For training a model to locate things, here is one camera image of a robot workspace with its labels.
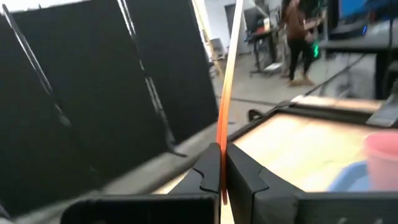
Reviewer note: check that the black folding partition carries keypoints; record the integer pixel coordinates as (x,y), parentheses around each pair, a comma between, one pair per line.
(93,77)

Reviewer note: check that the grey desk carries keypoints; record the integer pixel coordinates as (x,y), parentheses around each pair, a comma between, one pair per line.
(357,40)

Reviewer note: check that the pink cup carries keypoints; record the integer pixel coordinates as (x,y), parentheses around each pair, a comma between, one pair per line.
(382,161)

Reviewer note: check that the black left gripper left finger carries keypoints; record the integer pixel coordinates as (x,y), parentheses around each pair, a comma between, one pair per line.
(210,174)

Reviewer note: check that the person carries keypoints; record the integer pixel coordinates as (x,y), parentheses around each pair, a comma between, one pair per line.
(297,31)

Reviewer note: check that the black computer with green lights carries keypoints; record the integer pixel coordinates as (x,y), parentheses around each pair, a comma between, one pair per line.
(315,51)

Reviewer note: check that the light blue plastic tray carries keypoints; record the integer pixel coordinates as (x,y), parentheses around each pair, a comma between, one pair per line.
(348,180)

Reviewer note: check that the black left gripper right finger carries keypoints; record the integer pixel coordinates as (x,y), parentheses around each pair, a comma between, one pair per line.
(248,196)

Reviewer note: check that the black standing desk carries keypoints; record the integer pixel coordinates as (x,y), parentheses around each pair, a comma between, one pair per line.
(264,32)

